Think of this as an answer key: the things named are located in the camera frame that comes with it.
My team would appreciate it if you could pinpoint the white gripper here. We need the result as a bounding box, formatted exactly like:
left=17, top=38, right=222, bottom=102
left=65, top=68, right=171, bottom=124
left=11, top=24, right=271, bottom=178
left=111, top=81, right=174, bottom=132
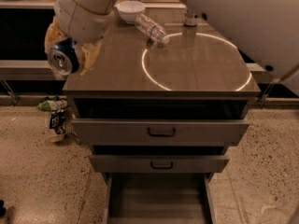
left=44, top=0, right=113, bottom=76

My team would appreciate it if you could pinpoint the blue pepsi can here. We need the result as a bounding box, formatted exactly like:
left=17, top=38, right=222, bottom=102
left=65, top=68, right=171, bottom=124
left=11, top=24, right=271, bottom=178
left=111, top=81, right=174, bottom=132
left=47, top=38, right=79, bottom=76

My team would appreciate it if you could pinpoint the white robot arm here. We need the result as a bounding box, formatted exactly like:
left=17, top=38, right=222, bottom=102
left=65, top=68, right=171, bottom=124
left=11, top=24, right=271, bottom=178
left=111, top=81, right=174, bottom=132
left=45, top=0, right=299, bottom=94

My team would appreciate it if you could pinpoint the grey top drawer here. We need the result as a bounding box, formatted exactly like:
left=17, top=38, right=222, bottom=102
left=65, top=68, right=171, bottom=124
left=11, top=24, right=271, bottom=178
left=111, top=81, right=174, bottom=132
left=72, top=99, right=249, bottom=147

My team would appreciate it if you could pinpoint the grey drawer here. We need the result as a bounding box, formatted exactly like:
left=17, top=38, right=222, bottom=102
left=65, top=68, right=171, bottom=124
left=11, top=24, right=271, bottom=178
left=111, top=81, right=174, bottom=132
left=72, top=99, right=249, bottom=147
left=90, top=146, right=229, bottom=174
left=103, top=174, right=216, bottom=224

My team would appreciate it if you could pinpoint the grey drawer cabinet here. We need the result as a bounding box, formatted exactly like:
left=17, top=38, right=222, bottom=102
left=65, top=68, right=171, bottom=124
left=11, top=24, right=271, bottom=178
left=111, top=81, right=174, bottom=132
left=63, top=7, right=262, bottom=224

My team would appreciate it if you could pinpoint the silver soda can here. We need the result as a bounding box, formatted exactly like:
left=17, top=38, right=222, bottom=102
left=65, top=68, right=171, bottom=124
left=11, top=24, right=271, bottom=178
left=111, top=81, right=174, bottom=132
left=184, top=9, right=198, bottom=27

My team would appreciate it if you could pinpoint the grey middle drawer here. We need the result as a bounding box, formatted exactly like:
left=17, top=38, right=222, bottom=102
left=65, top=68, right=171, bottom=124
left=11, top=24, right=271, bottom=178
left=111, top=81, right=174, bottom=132
left=90, top=146, right=229, bottom=174

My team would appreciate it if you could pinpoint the grey bottom drawer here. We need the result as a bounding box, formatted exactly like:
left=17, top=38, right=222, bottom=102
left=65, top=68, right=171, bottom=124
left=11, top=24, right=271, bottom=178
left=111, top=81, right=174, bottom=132
left=103, top=174, right=216, bottom=224

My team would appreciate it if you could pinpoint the white ceramic bowl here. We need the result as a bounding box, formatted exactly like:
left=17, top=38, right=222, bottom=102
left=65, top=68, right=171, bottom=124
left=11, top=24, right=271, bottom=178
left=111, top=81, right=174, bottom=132
left=116, top=1, right=146, bottom=24

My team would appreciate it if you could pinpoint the green chip bag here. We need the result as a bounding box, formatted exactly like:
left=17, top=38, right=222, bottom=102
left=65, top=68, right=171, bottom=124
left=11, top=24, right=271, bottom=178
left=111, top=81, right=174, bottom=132
left=37, top=100, right=67, bottom=111

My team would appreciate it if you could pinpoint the black snack bag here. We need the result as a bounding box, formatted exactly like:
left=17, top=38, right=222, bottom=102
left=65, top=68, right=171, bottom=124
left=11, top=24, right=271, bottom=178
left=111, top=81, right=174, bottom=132
left=49, top=109, right=65, bottom=134

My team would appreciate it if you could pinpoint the clear plastic water bottle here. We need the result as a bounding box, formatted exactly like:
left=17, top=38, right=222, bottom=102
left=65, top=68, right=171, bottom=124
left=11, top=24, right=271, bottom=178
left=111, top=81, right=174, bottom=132
left=135, top=14, right=169, bottom=44

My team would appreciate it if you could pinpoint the grey metal shelf rail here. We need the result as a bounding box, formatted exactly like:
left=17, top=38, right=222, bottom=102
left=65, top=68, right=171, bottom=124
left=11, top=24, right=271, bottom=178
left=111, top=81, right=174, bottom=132
left=0, top=60, right=66, bottom=81

